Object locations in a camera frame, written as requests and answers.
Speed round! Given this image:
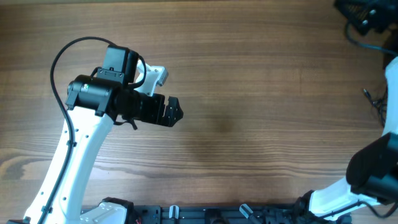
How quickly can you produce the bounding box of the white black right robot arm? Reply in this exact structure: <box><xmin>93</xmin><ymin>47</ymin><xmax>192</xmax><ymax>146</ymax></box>
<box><xmin>279</xmin><ymin>0</ymin><xmax>397</xmax><ymax>223</ymax></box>

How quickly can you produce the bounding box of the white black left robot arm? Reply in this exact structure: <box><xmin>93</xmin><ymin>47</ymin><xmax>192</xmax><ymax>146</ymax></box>
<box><xmin>22</xmin><ymin>45</ymin><xmax>183</xmax><ymax>223</ymax></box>

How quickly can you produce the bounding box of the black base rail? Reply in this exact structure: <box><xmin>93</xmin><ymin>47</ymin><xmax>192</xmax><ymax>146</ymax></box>
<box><xmin>80</xmin><ymin>203</ymin><xmax>352</xmax><ymax>224</ymax></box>

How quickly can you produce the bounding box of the thin black usb cable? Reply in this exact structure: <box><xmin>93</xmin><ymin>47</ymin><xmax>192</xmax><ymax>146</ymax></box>
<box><xmin>363</xmin><ymin>88</ymin><xmax>389</xmax><ymax>128</ymax></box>

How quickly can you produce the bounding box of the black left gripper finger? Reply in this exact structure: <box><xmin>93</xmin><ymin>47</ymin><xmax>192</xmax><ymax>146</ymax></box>
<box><xmin>160</xmin><ymin>114</ymin><xmax>182</xmax><ymax>127</ymax></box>
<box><xmin>166</xmin><ymin>96</ymin><xmax>183</xmax><ymax>117</ymax></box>

